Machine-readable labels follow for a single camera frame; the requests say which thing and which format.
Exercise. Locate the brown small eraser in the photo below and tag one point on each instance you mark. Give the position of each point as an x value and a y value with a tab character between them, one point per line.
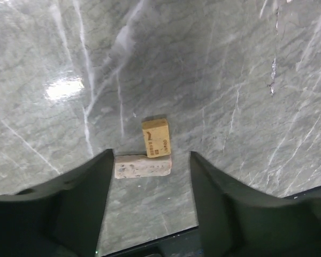
156	137

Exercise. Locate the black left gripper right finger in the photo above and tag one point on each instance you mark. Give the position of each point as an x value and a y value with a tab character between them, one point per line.
235	219

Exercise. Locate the grey tan eraser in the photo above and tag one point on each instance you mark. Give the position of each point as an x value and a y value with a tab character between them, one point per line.
136	166

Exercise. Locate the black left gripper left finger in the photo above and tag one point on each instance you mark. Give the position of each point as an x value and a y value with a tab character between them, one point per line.
65	211

